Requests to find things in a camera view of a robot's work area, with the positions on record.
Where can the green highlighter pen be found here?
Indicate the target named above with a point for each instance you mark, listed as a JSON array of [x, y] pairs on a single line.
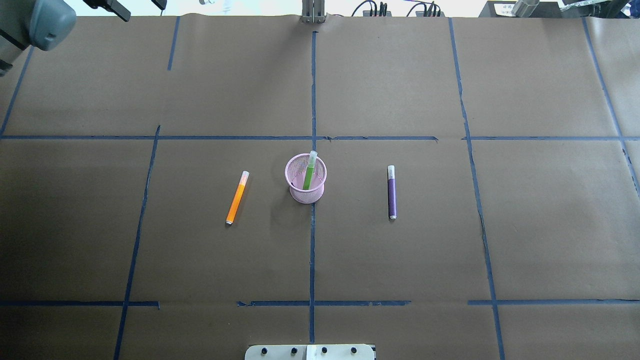
[[309, 173]]

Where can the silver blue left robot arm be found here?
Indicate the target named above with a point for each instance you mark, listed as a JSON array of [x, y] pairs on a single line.
[[43, 24]]

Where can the purple highlighter pen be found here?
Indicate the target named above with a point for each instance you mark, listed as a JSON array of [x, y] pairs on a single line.
[[392, 192]]

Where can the orange highlighter pen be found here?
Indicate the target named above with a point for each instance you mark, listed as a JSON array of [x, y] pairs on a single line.
[[237, 198]]

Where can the aluminium frame post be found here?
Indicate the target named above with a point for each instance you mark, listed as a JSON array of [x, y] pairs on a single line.
[[313, 11]]

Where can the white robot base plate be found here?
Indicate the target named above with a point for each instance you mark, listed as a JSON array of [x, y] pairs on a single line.
[[356, 351]]

